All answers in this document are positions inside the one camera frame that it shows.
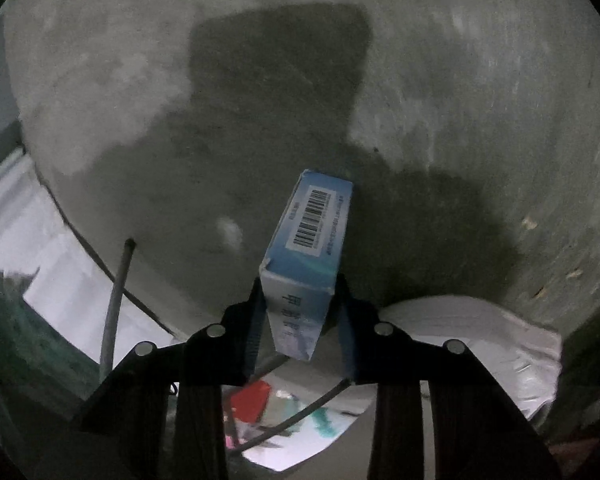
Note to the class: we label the white sheet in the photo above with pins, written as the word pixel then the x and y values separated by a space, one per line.
pixel 55 270

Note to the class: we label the blue and white box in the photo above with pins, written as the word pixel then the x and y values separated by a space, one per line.
pixel 305 260

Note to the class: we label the grey rod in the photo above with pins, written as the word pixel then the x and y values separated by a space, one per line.
pixel 115 305

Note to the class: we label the white printed paper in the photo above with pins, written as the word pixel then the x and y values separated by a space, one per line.
pixel 300 435

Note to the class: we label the red packet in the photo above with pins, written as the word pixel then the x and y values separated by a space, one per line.
pixel 252 402

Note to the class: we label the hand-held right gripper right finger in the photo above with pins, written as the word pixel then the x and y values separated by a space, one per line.
pixel 347 342

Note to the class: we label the dark green cloth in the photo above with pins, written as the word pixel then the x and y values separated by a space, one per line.
pixel 25 330

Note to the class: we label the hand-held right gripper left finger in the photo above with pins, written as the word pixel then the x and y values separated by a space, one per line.
pixel 254 342

